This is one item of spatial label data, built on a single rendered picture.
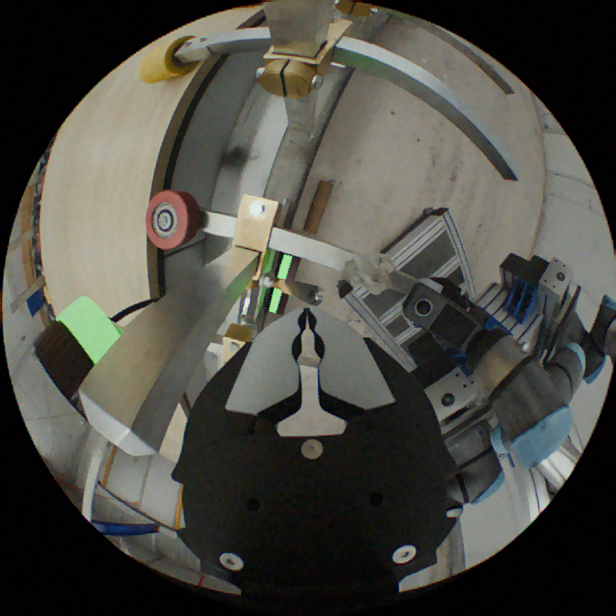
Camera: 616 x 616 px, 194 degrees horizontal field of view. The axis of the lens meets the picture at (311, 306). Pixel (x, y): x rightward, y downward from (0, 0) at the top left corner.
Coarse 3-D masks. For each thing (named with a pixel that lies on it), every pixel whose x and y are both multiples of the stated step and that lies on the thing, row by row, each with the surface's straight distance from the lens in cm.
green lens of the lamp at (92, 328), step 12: (84, 300) 13; (72, 312) 12; (84, 312) 12; (96, 312) 12; (72, 324) 12; (84, 324) 12; (96, 324) 12; (108, 324) 12; (84, 336) 11; (96, 336) 11; (108, 336) 12; (84, 348) 11; (96, 348) 11; (108, 348) 12; (96, 360) 11
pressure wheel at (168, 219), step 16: (160, 192) 28; (176, 192) 27; (160, 208) 28; (176, 208) 26; (192, 208) 26; (160, 224) 27; (176, 224) 27; (192, 224) 26; (160, 240) 28; (176, 240) 27
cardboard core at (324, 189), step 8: (320, 184) 106; (328, 184) 106; (320, 192) 105; (328, 192) 106; (320, 200) 104; (312, 208) 105; (320, 208) 104; (312, 216) 104; (320, 216) 105; (312, 224) 104; (312, 232) 104
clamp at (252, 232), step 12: (276, 204) 25; (240, 216) 26; (252, 216) 25; (264, 216) 25; (276, 216) 26; (240, 228) 26; (252, 228) 25; (264, 228) 25; (240, 240) 26; (252, 240) 26; (264, 240) 25; (264, 252) 26; (264, 264) 28; (252, 288) 29
